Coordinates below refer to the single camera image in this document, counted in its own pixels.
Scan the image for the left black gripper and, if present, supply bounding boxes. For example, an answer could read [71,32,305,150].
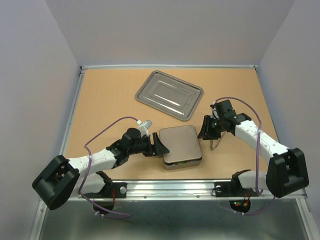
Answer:
[127,132,169,157]

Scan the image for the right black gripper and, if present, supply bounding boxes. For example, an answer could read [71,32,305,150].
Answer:
[196,114,225,141]

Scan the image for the metal tongs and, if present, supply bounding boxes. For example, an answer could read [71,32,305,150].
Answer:
[210,132,226,151]

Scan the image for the square tin lid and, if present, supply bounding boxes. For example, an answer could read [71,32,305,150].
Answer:
[159,125,203,163]

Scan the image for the silver metal tray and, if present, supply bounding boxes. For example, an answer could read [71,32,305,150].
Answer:
[134,70,204,122]

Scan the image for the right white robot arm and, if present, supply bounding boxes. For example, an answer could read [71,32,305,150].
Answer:
[198,97,310,198]

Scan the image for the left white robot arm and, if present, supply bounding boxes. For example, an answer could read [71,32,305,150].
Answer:
[32,128,170,210]

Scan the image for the square cookie tin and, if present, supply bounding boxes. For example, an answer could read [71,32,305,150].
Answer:
[163,159,202,171]

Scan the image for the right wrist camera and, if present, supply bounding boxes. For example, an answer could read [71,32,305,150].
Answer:
[210,101,220,120]

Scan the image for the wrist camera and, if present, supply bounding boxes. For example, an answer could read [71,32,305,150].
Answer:
[136,119,153,136]
[210,101,220,120]

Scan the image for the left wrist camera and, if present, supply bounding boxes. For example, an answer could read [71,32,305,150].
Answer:
[136,119,153,136]

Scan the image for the aluminium front rail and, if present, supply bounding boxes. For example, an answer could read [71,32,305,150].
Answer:
[41,177,307,201]

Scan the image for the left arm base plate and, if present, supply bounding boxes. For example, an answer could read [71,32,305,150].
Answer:
[103,182,128,199]

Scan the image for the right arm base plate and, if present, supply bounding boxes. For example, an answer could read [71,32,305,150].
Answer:
[211,181,258,198]

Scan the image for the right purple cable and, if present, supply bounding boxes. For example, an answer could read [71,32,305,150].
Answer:
[214,97,276,216]

